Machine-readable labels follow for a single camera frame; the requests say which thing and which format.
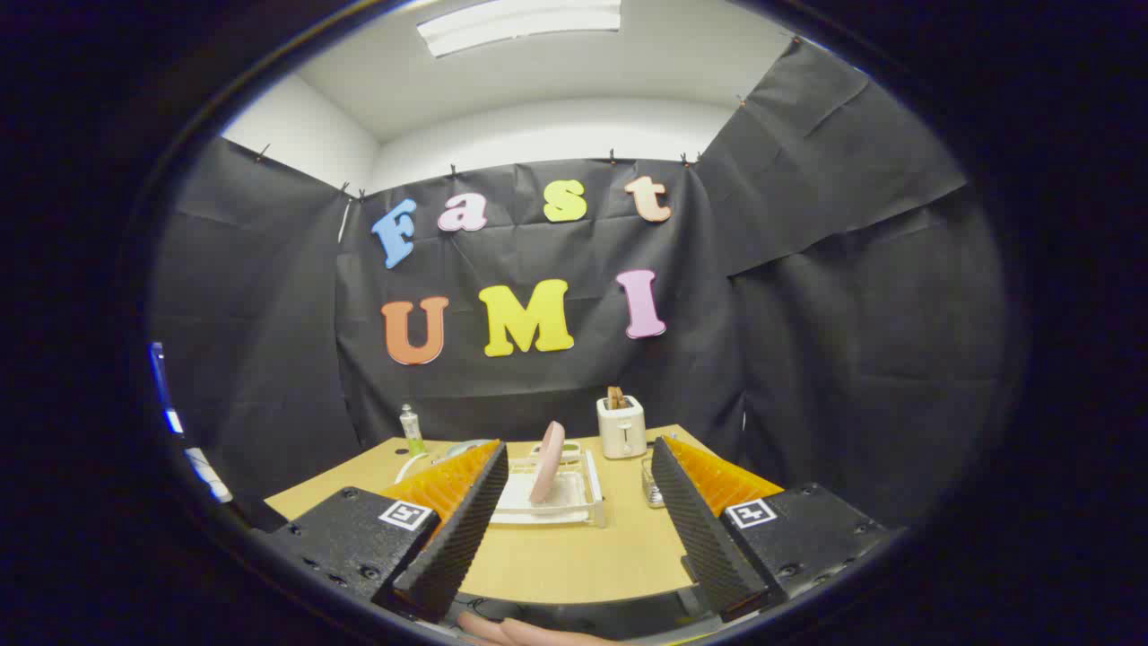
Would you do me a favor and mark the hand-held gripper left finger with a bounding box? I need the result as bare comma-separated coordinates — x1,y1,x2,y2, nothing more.
254,440,509,624

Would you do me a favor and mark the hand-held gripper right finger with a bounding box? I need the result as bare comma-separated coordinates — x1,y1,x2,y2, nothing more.
651,435,898,623

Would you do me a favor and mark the pink plate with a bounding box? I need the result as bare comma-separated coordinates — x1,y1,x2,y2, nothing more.
528,421,567,506

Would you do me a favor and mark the white wire dish rack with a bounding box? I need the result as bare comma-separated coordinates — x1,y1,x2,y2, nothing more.
395,440,607,528

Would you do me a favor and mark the green dish soap bottle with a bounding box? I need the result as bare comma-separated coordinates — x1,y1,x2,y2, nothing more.
399,404,427,457

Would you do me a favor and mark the white toaster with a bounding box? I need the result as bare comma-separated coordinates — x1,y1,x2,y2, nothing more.
596,395,648,460

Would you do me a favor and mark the black backdrop cloth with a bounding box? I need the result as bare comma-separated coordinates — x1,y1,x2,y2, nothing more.
148,36,1010,532

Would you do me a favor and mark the white desk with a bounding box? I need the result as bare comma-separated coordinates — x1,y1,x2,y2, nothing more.
184,447,234,505

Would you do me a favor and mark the monitor screen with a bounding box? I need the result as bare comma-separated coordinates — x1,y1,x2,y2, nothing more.
148,341,186,437

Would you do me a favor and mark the ceiling light panel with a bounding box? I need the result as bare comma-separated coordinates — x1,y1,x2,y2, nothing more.
417,0,622,59

